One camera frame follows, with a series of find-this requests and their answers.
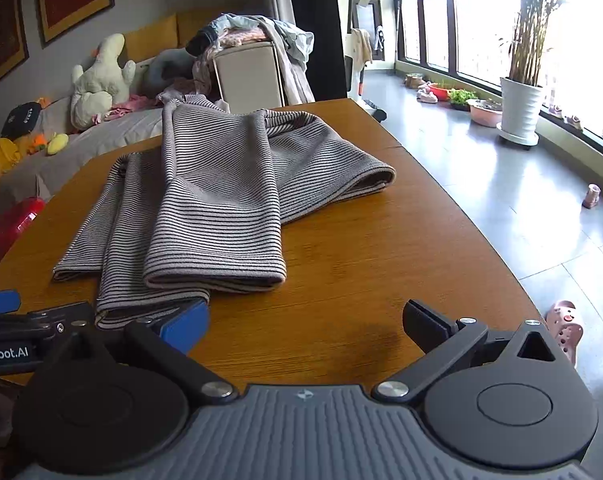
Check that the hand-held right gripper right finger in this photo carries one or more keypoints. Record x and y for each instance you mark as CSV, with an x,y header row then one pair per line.
x,y
424,325

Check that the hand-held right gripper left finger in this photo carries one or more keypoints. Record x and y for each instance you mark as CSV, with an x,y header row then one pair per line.
x,y
185,327

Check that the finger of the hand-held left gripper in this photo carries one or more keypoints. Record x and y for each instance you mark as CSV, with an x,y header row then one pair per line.
x,y
56,317
1,301

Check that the grey striped knit garment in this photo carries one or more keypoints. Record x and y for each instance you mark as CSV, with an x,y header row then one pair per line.
x,y
216,185

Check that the pile of clothes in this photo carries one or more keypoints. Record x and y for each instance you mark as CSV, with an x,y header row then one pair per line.
x,y
276,35

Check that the red stool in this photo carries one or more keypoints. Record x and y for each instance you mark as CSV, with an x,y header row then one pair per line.
x,y
16,232

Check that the pink clog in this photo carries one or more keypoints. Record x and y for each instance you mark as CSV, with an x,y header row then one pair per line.
x,y
566,327

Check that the orange plush toy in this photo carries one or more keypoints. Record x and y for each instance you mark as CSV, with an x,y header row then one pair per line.
x,y
36,144

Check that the grey sofa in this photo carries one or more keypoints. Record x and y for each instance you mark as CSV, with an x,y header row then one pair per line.
x,y
81,155

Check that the small yellow plush toy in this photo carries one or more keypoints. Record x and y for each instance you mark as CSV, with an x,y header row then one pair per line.
x,y
57,144

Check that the black cap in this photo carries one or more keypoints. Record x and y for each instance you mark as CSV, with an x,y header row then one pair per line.
x,y
21,120

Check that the small pink boot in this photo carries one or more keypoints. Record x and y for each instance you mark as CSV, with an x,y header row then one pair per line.
x,y
591,196

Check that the pink basin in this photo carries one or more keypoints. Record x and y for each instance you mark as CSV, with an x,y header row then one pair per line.
x,y
484,114

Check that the pink cloth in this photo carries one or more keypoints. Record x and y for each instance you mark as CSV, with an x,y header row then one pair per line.
x,y
129,106

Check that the small pink shoes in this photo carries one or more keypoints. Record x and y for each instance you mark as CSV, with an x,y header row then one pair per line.
x,y
425,95

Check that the green plant tray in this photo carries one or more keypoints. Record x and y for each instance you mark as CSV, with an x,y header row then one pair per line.
x,y
462,97

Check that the red basin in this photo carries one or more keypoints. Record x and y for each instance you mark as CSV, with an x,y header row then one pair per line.
x,y
441,91

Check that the white plush duck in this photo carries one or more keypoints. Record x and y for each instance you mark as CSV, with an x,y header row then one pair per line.
x,y
101,85

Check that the tall plant in white pot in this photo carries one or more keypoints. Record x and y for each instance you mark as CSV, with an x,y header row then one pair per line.
x,y
520,105

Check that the brown pot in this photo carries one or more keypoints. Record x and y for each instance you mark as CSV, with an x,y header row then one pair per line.
x,y
415,80

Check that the white upright vacuum cleaner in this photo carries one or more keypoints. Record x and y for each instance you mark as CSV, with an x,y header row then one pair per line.
x,y
357,85

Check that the small white shoe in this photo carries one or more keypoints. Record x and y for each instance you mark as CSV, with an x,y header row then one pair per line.
x,y
556,111
574,122

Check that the grey neck pillow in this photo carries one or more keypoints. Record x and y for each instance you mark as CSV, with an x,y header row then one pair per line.
x,y
169,67

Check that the beige hanging cloth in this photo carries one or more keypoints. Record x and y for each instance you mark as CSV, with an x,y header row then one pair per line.
x,y
362,47

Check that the yellow cushion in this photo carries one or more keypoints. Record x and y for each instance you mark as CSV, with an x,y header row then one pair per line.
x,y
151,37
196,25

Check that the black framed window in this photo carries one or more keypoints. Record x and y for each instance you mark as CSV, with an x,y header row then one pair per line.
x,y
486,20

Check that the dark curtain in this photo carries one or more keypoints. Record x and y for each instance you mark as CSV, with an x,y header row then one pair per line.
x,y
316,25

